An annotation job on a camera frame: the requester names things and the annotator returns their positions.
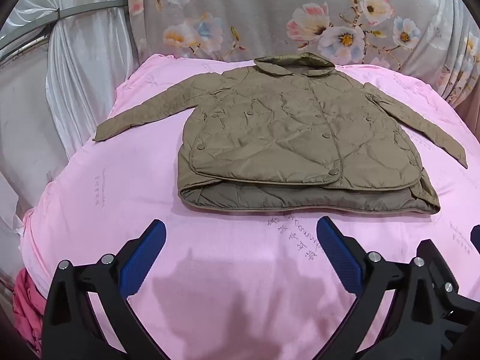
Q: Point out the white satin curtain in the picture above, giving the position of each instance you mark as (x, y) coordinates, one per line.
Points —
(75, 75)

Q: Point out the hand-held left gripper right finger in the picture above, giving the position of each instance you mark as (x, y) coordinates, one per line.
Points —
(339, 255)

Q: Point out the olive quilted jacket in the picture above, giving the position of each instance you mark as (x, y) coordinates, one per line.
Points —
(281, 131)

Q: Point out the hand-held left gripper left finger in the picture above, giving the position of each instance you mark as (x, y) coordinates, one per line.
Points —
(144, 255)

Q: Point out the grey metal pole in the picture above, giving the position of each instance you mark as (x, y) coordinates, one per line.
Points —
(75, 12)

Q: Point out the pink printed blanket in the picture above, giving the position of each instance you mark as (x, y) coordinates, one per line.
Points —
(112, 195)

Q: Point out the grey floral curtain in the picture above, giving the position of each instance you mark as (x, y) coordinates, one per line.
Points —
(262, 15)

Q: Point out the red crumpled cloth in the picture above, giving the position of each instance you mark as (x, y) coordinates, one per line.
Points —
(26, 307)

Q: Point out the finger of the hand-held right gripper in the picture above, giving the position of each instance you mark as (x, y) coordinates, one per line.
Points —
(440, 270)
(476, 237)

